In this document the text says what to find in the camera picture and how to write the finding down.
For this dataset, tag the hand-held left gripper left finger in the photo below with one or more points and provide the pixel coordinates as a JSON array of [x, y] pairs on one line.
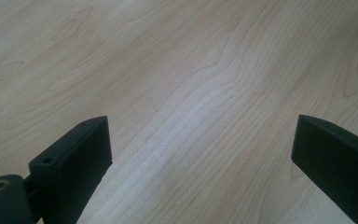
[[71, 174]]

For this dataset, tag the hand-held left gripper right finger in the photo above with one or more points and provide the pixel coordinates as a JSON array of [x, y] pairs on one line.
[[338, 165]]

